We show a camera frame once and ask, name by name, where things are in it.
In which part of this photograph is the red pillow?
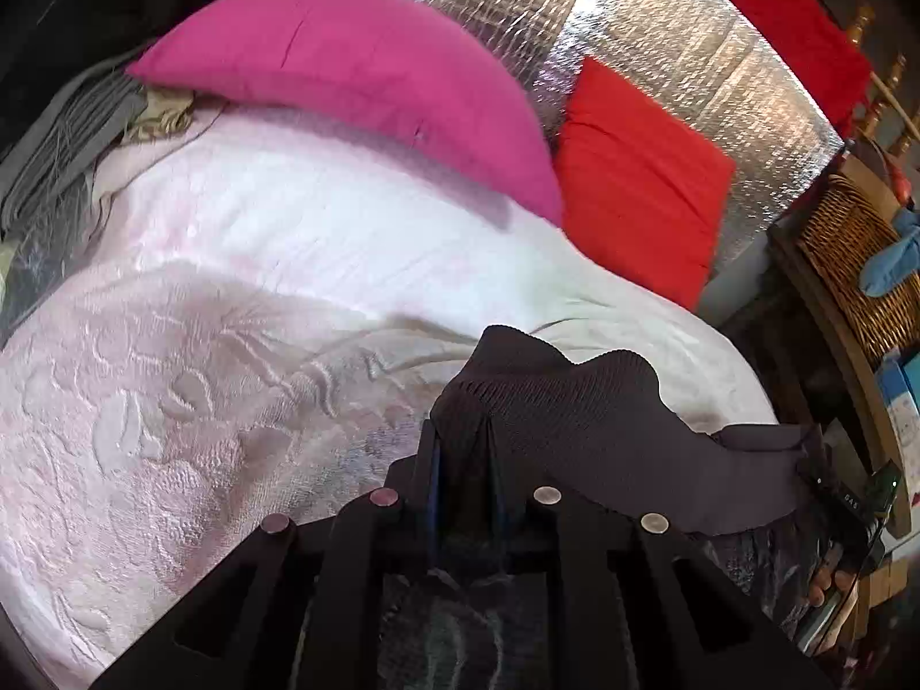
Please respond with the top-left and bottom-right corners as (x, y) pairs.
(552, 56), (738, 312)

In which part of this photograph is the teal cardboard box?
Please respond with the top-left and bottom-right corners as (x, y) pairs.
(878, 354), (920, 479)

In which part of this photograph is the wooden side table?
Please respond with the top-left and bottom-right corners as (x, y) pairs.
(765, 219), (914, 540)

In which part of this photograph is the person's right hand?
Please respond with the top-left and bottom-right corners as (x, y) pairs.
(805, 540), (858, 611)

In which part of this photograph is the gold patterned cloth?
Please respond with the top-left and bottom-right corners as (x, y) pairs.
(118, 86), (198, 145)

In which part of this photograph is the white embossed blanket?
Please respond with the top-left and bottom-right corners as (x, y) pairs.
(0, 104), (781, 673)

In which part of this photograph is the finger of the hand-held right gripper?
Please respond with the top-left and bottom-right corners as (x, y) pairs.
(805, 423), (831, 493)

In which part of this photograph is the red cloth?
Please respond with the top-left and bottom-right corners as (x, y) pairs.
(665, 0), (874, 137)

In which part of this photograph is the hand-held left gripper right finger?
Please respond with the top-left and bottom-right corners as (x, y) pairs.
(487, 419), (835, 690)

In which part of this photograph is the black quilted zip jacket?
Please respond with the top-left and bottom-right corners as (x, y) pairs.
(298, 325), (827, 690)

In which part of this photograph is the pink pillow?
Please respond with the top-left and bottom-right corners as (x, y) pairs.
(125, 0), (565, 227)

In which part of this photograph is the wicker basket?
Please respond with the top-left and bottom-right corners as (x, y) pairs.
(796, 172), (920, 369)

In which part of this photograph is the wooden stair railing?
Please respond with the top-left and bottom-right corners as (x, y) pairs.
(780, 0), (920, 159)

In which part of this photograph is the light blue cloth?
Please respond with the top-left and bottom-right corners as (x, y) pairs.
(861, 210), (920, 299)

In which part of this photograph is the silver foil insulation sheet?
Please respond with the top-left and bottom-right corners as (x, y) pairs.
(323, 0), (848, 317)

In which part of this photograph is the grey garment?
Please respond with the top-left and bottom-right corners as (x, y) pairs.
(0, 50), (155, 238)

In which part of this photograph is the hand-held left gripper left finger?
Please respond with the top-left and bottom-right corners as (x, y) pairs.
(93, 419), (443, 690)

